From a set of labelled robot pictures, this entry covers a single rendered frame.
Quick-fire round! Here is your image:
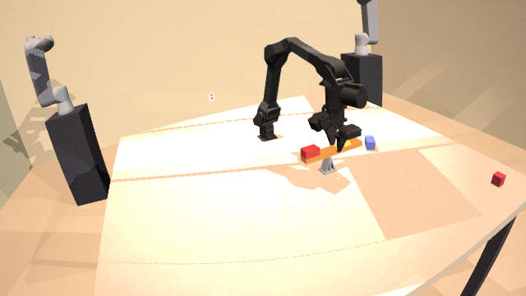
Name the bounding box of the blue rectangular block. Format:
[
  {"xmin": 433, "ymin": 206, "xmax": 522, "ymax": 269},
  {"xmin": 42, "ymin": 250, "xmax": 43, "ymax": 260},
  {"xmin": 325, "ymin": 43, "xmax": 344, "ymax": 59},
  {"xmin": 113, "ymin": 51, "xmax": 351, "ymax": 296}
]
[{"xmin": 365, "ymin": 134, "xmax": 376, "ymax": 150}]

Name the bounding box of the small red cube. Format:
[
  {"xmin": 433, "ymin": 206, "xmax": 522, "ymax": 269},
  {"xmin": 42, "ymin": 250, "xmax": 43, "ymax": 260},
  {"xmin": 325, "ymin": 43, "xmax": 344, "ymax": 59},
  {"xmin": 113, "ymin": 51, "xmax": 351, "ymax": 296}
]
[{"xmin": 491, "ymin": 171, "xmax": 506, "ymax": 187}]

